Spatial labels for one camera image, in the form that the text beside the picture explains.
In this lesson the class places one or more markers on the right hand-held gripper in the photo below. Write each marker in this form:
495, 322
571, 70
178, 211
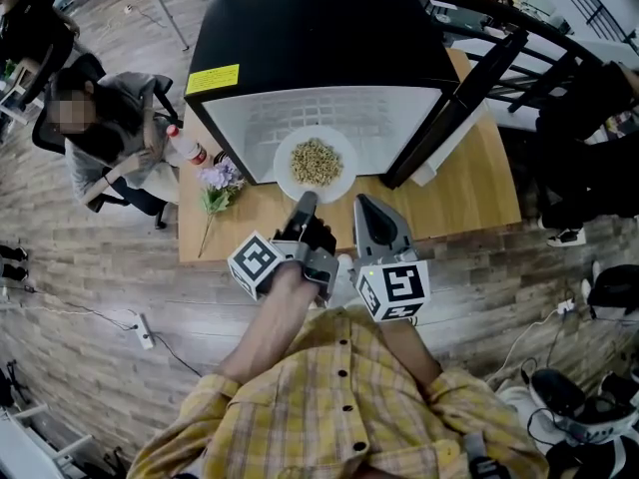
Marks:
399, 287

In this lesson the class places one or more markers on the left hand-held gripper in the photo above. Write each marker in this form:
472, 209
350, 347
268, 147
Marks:
254, 262

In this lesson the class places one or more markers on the white plate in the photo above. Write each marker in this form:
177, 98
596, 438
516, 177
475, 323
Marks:
283, 168

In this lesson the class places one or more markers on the beige grain food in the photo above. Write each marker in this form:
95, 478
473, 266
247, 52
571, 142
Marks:
317, 162

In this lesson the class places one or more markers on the black mini fridge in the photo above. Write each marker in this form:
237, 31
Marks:
319, 28

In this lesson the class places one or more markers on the person's left forearm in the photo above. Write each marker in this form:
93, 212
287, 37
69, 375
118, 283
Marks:
274, 327

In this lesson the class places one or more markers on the person's right forearm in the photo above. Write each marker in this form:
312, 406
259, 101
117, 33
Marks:
407, 352

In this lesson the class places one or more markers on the purple artificial flower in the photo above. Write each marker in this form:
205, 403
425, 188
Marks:
219, 175

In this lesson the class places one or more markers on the red capped plastic bottle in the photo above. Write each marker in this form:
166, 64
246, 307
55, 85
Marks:
187, 147

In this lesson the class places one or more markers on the yellow plaid shirt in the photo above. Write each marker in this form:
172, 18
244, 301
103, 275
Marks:
319, 407

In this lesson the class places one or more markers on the white power strip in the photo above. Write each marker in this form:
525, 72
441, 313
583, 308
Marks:
145, 332

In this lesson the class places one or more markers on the black and white headset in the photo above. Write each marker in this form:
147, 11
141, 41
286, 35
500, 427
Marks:
564, 397

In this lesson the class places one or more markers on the black office chair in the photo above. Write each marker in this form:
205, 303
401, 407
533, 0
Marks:
47, 135

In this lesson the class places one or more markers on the white furniture frame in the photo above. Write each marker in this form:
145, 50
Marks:
20, 447

